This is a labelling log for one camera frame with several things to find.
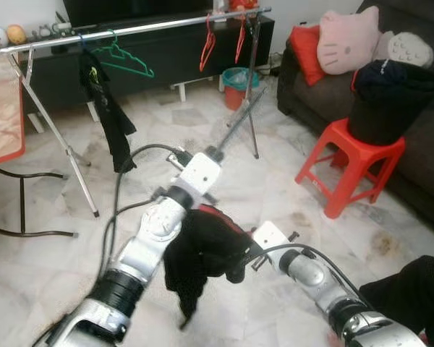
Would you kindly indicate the pink cat face pillow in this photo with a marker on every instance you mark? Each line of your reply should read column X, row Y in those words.
column 347, row 42

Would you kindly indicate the orange bin teal liner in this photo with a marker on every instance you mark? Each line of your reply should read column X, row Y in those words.
column 239, row 90

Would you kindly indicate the black plastic bucket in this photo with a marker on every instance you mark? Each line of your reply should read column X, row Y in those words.
column 383, row 112

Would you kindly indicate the green plastic hanger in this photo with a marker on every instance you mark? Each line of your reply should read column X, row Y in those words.
column 151, row 73

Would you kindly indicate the grey totoro figurine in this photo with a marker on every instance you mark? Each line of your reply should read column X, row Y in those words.
column 43, row 32

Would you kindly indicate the grey totoro pillow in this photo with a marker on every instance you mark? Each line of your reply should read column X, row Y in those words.
column 409, row 49

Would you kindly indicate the red plastic hanger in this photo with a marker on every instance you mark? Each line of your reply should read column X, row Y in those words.
column 206, row 54
column 240, row 40

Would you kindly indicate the black shirt yellow logo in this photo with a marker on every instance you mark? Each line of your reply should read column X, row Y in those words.
column 108, row 116

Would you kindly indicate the black garment red trim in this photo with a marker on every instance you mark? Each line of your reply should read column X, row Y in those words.
column 202, row 253

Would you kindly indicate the person in black trousers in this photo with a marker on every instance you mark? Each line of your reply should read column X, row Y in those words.
column 412, row 303

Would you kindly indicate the black flat television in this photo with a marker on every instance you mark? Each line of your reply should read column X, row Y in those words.
column 130, row 9

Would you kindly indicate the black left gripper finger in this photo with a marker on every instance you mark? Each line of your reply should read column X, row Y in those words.
column 226, row 134
column 231, row 137

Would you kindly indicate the orange bear plush toy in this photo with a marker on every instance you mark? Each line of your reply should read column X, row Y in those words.
column 16, row 33

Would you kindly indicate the marble table red edge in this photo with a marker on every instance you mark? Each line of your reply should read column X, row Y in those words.
column 1, row 108

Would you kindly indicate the silver metal clothes rack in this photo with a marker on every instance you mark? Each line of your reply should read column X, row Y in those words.
column 130, row 30

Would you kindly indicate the black metal table frame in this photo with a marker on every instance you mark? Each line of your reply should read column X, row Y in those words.
column 22, row 173

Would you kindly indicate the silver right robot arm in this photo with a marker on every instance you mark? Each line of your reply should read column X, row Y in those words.
column 325, row 289

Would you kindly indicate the red cushion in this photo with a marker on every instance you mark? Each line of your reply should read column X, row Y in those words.
column 307, row 50

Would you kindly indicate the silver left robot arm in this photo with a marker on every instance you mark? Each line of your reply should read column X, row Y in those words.
column 137, row 260

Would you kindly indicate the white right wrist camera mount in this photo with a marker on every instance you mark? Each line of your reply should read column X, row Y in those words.
column 271, row 237

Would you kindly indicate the red plastic stool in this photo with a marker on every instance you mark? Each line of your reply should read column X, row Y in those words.
column 354, row 155

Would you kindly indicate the dark grey sofa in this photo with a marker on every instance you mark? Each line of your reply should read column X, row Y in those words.
column 419, row 173

